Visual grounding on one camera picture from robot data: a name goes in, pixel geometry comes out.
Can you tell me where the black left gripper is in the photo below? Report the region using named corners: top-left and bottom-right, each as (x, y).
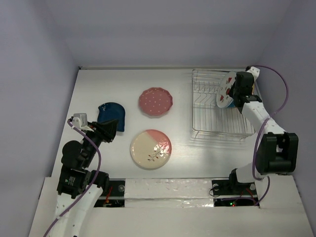
top-left (82, 118), bottom-right (119, 166)

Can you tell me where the light blue dotted plate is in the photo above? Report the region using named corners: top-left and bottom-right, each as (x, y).
top-left (227, 99), bottom-right (235, 108)

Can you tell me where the dark blue ribbed plate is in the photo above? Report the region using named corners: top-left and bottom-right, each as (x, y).
top-left (97, 102), bottom-right (125, 132)

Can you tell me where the white watermelon pattern plate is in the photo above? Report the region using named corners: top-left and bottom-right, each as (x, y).
top-left (216, 71), bottom-right (237, 109)

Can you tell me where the pink and cream plate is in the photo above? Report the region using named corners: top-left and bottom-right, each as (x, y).
top-left (130, 129), bottom-right (172, 170)

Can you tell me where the pink white-dotted plate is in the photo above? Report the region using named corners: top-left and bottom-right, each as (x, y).
top-left (138, 87), bottom-right (173, 117)

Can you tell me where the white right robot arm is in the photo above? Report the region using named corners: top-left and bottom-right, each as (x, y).
top-left (227, 67), bottom-right (299, 194)

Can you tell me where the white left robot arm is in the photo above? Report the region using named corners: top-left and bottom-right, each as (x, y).
top-left (44, 115), bottom-right (119, 237)

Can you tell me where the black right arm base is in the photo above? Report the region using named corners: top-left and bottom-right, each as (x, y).
top-left (209, 169), bottom-right (259, 207)

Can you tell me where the white foil-covered front panel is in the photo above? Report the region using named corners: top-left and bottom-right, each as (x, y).
top-left (124, 178), bottom-right (214, 208)

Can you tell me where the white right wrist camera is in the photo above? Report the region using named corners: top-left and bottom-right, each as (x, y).
top-left (245, 66), bottom-right (260, 80)

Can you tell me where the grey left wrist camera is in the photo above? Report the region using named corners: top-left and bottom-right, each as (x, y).
top-left (71, 113), bottom-right (88, 129)

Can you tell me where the metal wire dish rack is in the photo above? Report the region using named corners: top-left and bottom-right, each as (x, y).
top-left (192, 69), bottom-right (255, 139)

